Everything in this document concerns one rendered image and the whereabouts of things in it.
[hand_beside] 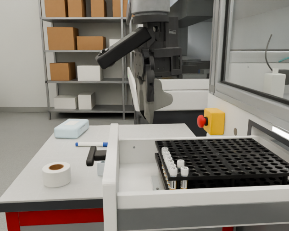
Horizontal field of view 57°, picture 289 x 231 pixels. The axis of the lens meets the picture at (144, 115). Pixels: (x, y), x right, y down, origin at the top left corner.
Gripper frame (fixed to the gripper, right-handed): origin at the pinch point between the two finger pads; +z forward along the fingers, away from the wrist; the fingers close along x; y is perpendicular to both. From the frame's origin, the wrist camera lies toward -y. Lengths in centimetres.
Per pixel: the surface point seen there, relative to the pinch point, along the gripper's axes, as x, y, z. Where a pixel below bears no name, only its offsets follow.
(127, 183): -5.8, -5.6, 11.9
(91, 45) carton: 380, 21, -13
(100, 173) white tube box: 14.1, -9.3, 18.8
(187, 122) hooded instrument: 67, 40, 25
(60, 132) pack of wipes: 50, -20, 17
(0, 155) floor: 244, -96, 95
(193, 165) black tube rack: -14.4, 4.6, 5.8
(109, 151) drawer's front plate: -11.1, -9.4, 2.4
